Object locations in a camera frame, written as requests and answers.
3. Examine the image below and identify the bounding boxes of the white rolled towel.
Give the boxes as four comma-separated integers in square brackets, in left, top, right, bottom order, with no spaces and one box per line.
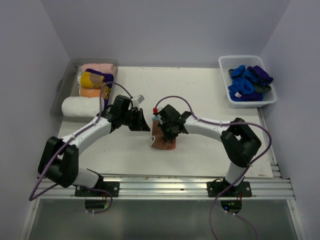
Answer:
[61,96,105,118]

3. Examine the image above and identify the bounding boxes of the pink rolled towel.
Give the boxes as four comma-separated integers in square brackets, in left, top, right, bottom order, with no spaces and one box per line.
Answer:
[80,63,116,75]

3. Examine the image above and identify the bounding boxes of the aluminium mounting rail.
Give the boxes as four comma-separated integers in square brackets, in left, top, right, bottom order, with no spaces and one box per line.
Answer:
[32,162,297,201]

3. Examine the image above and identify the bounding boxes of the yellow bear towel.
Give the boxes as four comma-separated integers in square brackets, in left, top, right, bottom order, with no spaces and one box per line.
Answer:
[77,71,105,89]

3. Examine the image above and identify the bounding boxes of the brown orange towel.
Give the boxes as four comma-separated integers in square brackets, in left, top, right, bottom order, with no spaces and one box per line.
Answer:
[150,116,176,151]

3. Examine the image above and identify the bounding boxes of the blue towel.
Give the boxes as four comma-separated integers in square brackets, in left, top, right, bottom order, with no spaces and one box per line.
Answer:
[228,77,263,102]
[230,65,256,81]

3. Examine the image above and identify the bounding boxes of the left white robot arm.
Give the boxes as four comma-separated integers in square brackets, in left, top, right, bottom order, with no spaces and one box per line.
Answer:
[38,95,150,197]

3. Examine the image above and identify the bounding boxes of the purple towel in basket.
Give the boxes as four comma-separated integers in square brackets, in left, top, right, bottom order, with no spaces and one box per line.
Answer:
[247,65,274,86]

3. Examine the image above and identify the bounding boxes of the grey plastic tray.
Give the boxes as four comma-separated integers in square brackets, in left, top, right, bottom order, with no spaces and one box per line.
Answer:
[50,58,119,123]

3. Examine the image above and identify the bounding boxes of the purple rolled towel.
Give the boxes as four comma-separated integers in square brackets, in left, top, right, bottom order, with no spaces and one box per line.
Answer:
[88,69,114,89]

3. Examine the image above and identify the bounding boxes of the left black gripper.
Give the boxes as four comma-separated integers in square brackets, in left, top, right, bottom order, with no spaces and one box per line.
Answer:
[121,108,150,132]

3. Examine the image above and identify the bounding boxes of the orange rolled towel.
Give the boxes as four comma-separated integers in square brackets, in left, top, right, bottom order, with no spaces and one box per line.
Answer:
[78,86,112,99]

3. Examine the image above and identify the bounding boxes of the dark green towel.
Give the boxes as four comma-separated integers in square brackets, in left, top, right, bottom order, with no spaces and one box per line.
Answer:
[252,82,272,94]

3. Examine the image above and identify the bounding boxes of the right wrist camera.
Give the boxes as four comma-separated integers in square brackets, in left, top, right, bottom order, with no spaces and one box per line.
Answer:
[152,107,162,116]

